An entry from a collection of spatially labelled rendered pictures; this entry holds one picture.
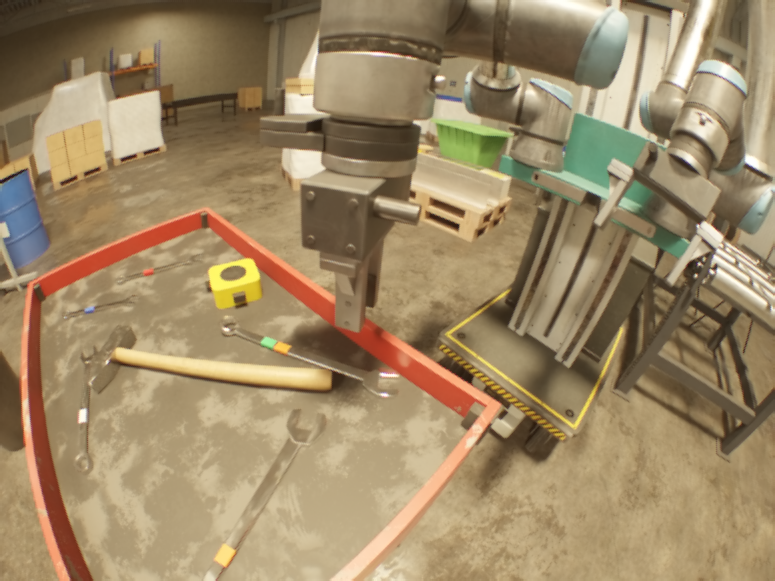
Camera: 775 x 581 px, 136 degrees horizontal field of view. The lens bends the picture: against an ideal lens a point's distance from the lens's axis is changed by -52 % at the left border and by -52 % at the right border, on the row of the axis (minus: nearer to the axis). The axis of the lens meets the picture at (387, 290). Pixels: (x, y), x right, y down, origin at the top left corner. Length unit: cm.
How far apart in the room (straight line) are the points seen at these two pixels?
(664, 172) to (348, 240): 43
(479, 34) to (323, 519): 46
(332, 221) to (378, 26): 13
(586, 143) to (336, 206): 103
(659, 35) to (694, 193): 86
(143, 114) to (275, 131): 727
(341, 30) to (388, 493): 37
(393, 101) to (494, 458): 138
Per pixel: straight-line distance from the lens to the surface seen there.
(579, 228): 129
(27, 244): 400
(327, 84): 23
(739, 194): 93
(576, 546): 150
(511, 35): 32
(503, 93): 103
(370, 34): 21
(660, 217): 98
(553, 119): 106
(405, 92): 22
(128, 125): 749
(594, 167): 116
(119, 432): 44
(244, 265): 55
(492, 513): 136
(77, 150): 726
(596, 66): 33
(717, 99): 57
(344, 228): 21
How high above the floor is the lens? 122
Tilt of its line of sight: 36 degrees down
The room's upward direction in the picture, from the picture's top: 7 degrees clockwise
